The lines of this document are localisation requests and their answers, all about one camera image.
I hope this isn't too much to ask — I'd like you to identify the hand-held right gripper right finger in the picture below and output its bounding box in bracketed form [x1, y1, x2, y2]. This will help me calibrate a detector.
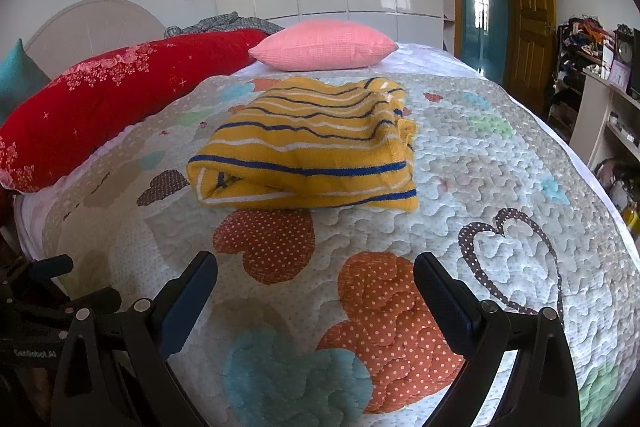
[413, 252, 583, 427]

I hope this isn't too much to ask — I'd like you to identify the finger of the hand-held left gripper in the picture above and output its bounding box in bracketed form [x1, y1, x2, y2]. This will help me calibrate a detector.
[62, 287, 122, 315]
[29, 255, 74, 282]

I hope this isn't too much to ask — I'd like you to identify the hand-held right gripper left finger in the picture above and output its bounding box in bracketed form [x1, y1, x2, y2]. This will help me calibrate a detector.
[50, 251, 219, 427]

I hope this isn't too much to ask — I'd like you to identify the yellow striped knit sweater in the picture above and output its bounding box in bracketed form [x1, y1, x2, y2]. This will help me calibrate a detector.
[186, 77, 419, 212]

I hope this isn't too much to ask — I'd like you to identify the quilted heart print bedspread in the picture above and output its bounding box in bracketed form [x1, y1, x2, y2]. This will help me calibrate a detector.
[42, 72, 640, 427]

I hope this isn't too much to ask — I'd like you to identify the red floral quilt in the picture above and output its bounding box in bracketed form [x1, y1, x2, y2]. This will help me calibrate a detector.
[0, 29, 271, 194]

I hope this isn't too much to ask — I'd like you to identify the teal pillow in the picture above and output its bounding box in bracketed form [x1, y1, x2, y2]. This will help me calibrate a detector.
[0, 38, 51, 128]

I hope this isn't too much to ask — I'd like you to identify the yellow bottle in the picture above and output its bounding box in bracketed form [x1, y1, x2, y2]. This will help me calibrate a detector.
[622, 202, 640, 238]

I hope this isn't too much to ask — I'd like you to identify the white desk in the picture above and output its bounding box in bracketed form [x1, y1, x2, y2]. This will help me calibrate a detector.
[570, 69, 640, 178]

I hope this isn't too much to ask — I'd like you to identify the white headboard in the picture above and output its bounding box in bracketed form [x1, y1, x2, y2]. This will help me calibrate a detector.
[24, 0, 167, 80]

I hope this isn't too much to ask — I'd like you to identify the white bed sheet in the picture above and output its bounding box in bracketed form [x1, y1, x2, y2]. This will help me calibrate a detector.
[15, 42, 601, 258]

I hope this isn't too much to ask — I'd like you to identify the cluttered shoe rack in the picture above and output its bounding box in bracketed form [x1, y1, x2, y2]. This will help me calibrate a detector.
[547, 14, 616, 142]

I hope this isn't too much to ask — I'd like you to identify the grey plaid cloth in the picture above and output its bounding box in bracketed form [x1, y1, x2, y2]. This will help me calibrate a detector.
[164, 12, 285, 40]

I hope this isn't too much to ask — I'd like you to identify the pink pillow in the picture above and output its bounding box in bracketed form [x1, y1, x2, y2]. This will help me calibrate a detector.
[248, 19, 398, 72]

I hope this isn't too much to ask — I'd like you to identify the wooden door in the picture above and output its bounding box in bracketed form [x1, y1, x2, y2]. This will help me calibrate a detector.
[505, 0, 558, 105]

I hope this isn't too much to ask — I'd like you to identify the black monitor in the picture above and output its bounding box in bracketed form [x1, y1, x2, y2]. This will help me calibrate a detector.
[631, 27, 640, 95]

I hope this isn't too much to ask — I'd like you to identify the dark ornate table clock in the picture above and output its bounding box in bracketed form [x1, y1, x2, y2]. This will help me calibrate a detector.
[614, 24, 636, 72]

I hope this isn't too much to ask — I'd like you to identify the small pink frame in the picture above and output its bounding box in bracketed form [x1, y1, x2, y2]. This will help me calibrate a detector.
[607, 59, 633, 86]

